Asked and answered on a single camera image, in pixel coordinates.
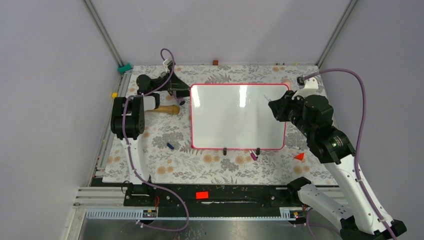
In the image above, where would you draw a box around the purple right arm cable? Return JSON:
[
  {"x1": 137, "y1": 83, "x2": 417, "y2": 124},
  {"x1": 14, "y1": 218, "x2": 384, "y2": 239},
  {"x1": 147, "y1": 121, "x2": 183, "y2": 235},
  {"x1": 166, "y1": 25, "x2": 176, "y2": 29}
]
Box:
[{"x1": 303, "y1": 68, "x2": 398, "y2": 240}]

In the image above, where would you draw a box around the magenta capped marker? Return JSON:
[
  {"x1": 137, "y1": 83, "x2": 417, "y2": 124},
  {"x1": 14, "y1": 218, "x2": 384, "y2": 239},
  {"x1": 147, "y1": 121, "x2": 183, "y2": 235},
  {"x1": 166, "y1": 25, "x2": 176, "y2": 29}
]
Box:
[{"x1": 249, "y1": 150, "x2": 258, "y2": 161}]

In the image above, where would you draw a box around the red tape label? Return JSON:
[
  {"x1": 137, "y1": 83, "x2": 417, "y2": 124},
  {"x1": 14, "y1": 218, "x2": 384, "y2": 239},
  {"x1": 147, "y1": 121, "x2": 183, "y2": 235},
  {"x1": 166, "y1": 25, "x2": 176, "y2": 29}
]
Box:
[{"x1": 195, "y1": 191, "x2": 209, "y2": 200}]

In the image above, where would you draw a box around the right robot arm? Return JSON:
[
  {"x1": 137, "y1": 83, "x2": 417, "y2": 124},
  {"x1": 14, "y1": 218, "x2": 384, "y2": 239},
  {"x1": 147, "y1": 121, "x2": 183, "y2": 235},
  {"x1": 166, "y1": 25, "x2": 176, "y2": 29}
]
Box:
[{"x1": 268, "y1": 90, "x2": 407, "y2": 240}]

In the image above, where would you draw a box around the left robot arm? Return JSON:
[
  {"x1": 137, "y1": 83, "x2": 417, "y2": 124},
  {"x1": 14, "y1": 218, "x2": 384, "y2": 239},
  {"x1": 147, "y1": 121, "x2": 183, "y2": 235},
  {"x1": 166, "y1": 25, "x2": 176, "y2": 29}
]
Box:
[{"x1": 110, "y1": 59, "x2": 190, "y2": 206}]

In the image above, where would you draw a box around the peach toy microphone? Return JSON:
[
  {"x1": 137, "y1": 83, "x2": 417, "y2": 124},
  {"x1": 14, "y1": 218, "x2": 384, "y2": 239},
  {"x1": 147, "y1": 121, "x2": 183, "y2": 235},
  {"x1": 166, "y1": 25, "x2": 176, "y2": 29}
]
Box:
[{"x1": 281, "y1": 78, "x2": 292, "y2": 89}]

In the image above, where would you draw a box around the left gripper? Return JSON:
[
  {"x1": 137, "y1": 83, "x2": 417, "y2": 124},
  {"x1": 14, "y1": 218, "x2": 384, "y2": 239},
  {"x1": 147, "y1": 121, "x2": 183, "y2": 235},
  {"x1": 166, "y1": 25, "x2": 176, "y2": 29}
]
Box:
[{"x1": 151, "y1": 67, "x2": 193, "y2": 98}]

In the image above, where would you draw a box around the blue marker cap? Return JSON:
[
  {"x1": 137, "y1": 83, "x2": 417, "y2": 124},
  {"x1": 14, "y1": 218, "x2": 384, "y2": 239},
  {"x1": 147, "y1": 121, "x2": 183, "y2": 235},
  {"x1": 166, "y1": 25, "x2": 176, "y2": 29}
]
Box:
[{"x1": 166, "y1": 142, "x2": 175, "y2": 150}]

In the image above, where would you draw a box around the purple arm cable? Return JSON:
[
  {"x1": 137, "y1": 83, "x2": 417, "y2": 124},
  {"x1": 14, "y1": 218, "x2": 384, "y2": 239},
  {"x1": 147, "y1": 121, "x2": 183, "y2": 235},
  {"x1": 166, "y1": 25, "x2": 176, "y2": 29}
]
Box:
[
  {"x1": 303, "y1": 68, "x2": 398, "y2": 240},
  {"x1": 121, "y1": 48, "x2": 191, "y2": 233}
]

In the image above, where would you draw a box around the teal corner clamp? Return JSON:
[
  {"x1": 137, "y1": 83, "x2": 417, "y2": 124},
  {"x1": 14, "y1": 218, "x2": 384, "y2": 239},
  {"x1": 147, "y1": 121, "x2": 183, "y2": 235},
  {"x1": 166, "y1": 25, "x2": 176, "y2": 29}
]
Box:
[{"x1": 117, "y1": 63, "x2": 133, "y2": 74}]

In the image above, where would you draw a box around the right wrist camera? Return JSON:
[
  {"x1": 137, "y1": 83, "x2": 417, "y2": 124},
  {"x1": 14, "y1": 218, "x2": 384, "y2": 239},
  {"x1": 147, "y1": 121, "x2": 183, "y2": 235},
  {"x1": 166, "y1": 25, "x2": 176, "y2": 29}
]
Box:
[{"x1": 291, "y1": 77, "x2": 319, "y2": 100}]

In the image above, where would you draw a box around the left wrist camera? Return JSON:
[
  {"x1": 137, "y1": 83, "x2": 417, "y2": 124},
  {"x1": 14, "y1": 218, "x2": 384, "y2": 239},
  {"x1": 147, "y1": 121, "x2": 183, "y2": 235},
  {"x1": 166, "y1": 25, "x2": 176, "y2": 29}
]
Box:
[{"x1": 162, "y1": 57, "x2": 175, "y2": 73}]

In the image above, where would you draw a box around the red triangular block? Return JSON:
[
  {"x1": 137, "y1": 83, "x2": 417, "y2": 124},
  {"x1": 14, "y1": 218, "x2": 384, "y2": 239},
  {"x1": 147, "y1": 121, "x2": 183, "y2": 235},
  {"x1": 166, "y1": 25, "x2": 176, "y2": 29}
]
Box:
[{"x1": 293, "y1": 152, "x2": 305, "y2": 161}]

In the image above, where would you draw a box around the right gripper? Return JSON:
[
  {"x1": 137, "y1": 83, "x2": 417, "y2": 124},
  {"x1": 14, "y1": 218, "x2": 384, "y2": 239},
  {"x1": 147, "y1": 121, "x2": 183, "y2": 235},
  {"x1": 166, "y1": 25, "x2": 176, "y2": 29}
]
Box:
[{"x1": 268, "y1": 90, "x2": 315, "y2": 138}]

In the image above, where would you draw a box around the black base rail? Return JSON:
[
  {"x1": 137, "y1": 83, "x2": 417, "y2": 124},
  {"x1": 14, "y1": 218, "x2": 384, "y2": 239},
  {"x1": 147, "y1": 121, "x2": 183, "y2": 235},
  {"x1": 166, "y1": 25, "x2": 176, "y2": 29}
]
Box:
[{"x1": 90, "y1": 177, "x2": 321, "y2": 210}]

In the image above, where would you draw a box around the floral patterned table mat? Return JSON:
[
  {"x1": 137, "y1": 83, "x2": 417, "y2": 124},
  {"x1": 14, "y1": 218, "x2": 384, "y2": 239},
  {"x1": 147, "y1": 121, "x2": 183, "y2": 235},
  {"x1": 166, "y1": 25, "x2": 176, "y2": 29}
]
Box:
[{"x1": 101, "y1": 64, "x2": 355, "y2": 186}]

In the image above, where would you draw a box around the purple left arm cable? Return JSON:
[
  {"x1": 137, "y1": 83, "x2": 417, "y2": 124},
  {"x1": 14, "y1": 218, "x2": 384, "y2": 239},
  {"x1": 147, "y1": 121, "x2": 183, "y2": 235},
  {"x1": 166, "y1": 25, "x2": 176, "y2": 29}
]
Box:
[{"x1": 121, "y1": 48, "x2": 191, "y2": 233}]

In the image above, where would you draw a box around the gold toy microphone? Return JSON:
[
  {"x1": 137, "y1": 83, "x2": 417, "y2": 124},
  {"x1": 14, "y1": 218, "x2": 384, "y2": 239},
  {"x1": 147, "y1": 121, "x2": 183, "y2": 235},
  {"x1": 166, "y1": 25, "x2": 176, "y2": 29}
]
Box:
[{"x1": 148, "y1": 104, "x2": 180, "y2": 115}]

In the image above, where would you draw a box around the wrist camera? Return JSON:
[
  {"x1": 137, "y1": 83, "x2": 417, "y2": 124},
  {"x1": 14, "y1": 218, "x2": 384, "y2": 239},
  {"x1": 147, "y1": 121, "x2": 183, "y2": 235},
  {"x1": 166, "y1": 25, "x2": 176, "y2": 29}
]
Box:
[
  {"x1": 162, "y1": 57, "x2": 175, "y2": 73},
  {"x1": 291, "y1": 77, "x2": 319, "y2": 100}
]

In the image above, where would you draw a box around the pink framed whiteboard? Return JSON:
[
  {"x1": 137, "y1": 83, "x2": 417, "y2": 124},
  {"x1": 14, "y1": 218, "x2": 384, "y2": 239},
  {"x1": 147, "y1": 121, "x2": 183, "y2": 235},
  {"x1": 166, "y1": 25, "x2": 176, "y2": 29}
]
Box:
[{"x1": 190, "y1": 83, "x2": 289, "y2": 151}]

